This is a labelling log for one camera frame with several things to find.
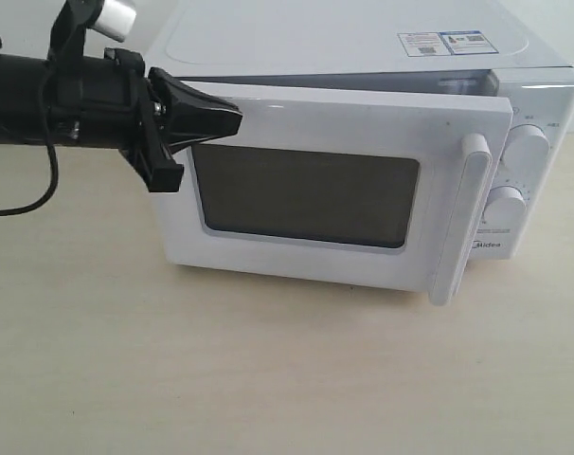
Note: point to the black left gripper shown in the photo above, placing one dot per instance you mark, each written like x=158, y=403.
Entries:
x=112, y=105

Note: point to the white microwave door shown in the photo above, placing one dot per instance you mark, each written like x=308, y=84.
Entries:
x=376, y=189

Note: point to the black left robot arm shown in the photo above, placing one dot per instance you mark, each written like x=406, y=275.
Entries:
x=24, y=107

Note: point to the white Midea microwave oven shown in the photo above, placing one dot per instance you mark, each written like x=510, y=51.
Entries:
x=354, y=45

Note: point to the blue white label sticker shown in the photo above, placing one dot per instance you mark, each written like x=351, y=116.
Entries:
x=446, y=43

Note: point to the lower white control knob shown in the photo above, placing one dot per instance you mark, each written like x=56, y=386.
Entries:
x=505, y=206

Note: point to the white control knob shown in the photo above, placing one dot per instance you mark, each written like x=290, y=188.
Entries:
x=505, y=206
x=526, y=145

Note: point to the upper white control knob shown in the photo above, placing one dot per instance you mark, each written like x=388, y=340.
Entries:
x=526, y=145

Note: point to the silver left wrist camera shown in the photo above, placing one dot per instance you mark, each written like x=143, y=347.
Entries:
x=113, y=19

